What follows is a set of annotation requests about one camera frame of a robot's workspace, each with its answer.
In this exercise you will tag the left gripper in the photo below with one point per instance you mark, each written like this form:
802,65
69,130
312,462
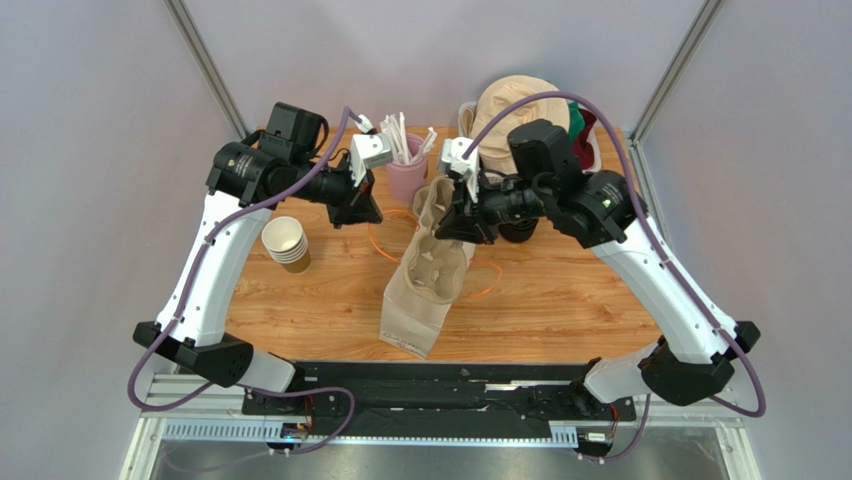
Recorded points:
358,206

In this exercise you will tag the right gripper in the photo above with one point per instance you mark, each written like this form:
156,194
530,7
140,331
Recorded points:
467,214

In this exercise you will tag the cardboard cup carrier tray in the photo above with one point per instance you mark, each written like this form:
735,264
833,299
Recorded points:
434,269

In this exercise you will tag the stack of paper cups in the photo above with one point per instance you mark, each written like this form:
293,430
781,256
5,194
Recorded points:
286,243

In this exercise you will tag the white paper takeout bag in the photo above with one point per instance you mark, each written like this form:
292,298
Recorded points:
407,321

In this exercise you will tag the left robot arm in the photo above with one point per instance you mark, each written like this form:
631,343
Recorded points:
249,178

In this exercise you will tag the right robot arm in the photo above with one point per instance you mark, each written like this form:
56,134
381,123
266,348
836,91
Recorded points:
694,357

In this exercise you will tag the stack of black lids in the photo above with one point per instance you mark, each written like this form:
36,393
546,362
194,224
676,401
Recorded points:
518,232

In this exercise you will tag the pink straw holder cup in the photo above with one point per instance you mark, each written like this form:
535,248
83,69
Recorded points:
406,179

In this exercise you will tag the wrapped white straws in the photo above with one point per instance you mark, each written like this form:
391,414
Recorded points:
395,128

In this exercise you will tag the white plastic basket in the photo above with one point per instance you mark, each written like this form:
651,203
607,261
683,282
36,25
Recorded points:
471,112

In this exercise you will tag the dark red cloth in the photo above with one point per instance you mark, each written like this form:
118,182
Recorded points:
582,147

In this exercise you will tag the green cloth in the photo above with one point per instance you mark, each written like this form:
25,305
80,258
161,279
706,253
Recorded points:
577,121

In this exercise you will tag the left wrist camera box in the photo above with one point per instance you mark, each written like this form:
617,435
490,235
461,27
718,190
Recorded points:
368,150

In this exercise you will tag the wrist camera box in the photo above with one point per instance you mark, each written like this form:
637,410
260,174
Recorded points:
368,150
459,160

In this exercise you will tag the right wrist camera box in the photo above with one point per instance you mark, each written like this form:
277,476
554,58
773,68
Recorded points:
459,160

